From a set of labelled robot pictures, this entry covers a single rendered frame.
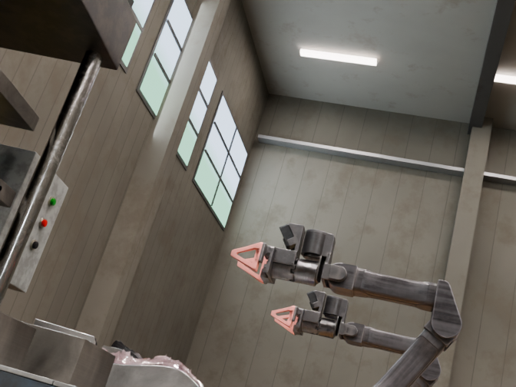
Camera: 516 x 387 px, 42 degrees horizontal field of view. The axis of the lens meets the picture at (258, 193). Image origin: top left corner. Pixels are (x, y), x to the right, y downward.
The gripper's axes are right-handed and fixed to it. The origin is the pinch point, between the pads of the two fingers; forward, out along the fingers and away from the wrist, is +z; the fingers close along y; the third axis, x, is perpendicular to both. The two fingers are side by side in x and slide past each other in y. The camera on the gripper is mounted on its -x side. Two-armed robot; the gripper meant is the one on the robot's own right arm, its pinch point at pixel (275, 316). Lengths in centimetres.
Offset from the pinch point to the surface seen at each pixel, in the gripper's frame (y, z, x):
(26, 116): 52, 77, -31
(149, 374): 83, 4, 33
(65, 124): 44, 69, -35
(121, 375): 85, 9, 35
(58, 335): 123, 4, 34
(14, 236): 45, 70, 3
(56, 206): 8, 84, -19
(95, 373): 114, 1, 37
